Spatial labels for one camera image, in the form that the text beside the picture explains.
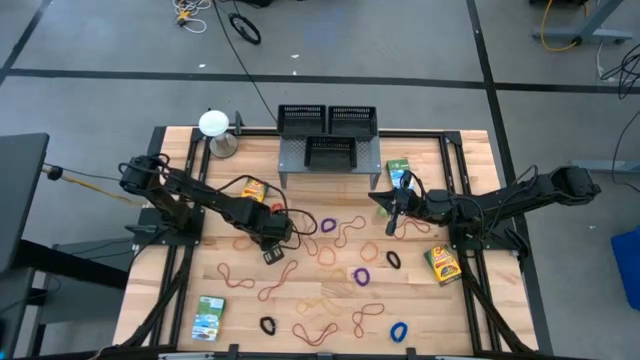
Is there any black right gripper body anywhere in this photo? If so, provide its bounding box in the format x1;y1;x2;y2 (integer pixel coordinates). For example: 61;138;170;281
386;171;429;237

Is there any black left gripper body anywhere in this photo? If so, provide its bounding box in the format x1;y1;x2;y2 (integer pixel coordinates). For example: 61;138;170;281
258;218;295;267

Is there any green cardboard box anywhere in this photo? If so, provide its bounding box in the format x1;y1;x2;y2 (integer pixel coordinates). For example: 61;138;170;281
190;294;227;343
386;158;414;191

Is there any yellow crayon box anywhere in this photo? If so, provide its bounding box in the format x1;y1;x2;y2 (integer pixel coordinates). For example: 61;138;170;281
240;178;270;203
423;243;463;288

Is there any black side desk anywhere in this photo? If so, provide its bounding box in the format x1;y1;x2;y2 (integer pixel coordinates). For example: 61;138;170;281
0;132;132;360

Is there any black mesh basket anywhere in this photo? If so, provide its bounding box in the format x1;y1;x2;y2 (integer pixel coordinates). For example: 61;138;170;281
327;104;379;142
276;103;327;140
303;135;359;172

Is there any grey perforated metal shelf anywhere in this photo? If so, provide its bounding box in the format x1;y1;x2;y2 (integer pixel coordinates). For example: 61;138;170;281
277;135;383;191

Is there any white mushroom lamp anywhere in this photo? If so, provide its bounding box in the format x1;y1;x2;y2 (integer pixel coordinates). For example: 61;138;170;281
197;109;239;160

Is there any grey floor bar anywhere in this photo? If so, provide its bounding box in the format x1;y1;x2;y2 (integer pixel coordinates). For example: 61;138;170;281
569;159;640;175

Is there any blue bin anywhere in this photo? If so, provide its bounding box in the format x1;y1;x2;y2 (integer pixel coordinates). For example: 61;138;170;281
610;224;640;311

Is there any long black floor cable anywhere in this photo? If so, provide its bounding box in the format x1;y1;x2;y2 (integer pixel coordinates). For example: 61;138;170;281
212;0;279;125

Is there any yellow floor cable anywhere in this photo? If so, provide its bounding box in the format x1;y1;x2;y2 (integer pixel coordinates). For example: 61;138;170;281
539;0;584;53

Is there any black coiled floor cable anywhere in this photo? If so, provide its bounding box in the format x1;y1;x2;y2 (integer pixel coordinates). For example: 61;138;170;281
228;12;263;46

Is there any yellow cord with black knob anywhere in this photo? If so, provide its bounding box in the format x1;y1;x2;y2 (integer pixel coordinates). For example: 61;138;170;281
41;163;149;207

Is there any white floor cable bundle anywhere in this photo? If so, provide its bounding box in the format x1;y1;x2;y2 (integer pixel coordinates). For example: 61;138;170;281
172;0;214;35

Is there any black cable tangle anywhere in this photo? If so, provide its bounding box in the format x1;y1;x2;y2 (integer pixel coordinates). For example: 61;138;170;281
599;42;640;101

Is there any grey desk leg frame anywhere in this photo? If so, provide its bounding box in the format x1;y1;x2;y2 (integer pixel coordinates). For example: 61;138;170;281
531;0;635;46

